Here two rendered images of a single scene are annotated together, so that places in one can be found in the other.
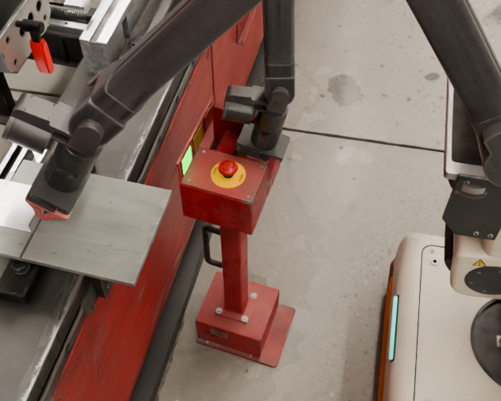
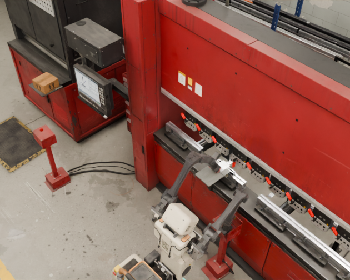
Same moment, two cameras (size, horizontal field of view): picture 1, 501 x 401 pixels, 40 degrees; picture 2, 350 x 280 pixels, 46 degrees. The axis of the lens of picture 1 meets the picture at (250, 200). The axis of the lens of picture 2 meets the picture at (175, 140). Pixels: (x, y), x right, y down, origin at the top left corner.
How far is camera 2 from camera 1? 313 cm
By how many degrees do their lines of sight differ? 71
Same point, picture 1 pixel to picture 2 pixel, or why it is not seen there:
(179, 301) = (232, 255)
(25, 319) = not seen: hidden behind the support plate
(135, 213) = (207, 179)
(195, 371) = (211, 251)
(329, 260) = not seen: outside the picture
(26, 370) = (196, 167)
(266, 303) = (215, 269)
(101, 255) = (203, 173)
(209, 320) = not seen: hidden behind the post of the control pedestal
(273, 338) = (208, 273)
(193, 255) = (245, 266)
